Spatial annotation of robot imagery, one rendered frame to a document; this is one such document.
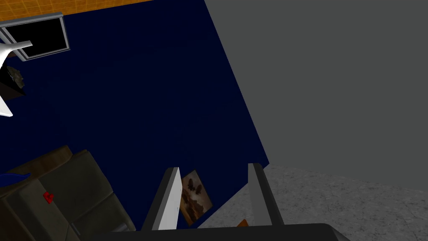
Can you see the grey framed dark window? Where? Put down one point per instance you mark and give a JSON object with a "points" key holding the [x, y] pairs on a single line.
{"points": [[36, 36]]}

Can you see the white table with plant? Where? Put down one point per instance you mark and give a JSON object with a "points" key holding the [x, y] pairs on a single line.
{"points": [[7, 67]]}

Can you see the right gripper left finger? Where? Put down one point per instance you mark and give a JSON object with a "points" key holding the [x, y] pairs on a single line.
{"points": [[169, 204]]}

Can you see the dark olive sofa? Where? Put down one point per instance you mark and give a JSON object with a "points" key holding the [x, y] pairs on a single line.
{"points": [[63, 197]]}

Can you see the brown framed wall picture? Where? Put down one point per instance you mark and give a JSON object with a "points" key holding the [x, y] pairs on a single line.
{"points": [[194, 201]]}

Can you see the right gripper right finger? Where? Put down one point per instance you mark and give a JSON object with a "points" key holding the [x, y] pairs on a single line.
{"points": [[264, 201]]}

